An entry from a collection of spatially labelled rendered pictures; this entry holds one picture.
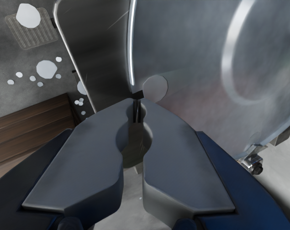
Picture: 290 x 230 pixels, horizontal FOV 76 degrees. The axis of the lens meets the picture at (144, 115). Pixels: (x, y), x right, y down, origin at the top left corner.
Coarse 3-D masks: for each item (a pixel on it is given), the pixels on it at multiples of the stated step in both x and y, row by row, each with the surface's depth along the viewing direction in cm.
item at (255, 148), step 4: (256, 144) 25; (252, 148) 25; (256, 148) 25; (260, 148) 25; (264, 148) 26; (248, 152) 25; (252, 152) 25; (256, 152) 25; (248, 156) 25; (252, 156) 25; (256, 156) 26; (240, 160) 25; (244, 160) 25
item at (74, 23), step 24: (72, 0) 9; (96, 0) 10; (120, 0) 10; (72, 24) 10; (96, 24) 10; (120, 24) 11; (72, 48) 10; (96, 48) 11; (120, 48) 11; (96, 72) 11; (120, 72) 12; (96, 96) 12; (120, 96) 13
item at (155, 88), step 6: (150, 78) 13; (156, 78) 13; (162, 78) 14; (144, 84) 13; (150, 84) 13; (156, 84) 14; (162, 84) 14; (144, 90) 13; (150, 90) 14; (156, 90) 14; (162, 90) 14; (144, 96) 14; (150, 96) 14; (156, 96) 14; (162, 96) 14
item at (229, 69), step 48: (144, 0) 10; (192, 0) 12; (240, 0) 13; (288, 0) 14; (144, 48) 12; (192, 48) 13; (240, 48) 14; (288, 48) 17; (192, 96) 16; (240, 96) 18; (288, 96) 23; (240, 144) 23
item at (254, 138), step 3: (258, 132) 24; (255, 135) 24; (258, 135) 24; (252, 138) 24; (255, 138) 24; (258, 138) 25; (249, 141) 24; (252, 141) 24; (255, 141) 25; (249, 144) 24
